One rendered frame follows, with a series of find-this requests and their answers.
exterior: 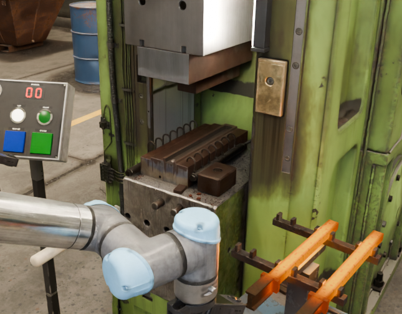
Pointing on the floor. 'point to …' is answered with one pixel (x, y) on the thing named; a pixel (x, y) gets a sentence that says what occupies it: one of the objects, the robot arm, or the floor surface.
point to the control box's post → (36, 169)
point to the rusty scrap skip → (22, 23)
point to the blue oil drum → (85, 42)
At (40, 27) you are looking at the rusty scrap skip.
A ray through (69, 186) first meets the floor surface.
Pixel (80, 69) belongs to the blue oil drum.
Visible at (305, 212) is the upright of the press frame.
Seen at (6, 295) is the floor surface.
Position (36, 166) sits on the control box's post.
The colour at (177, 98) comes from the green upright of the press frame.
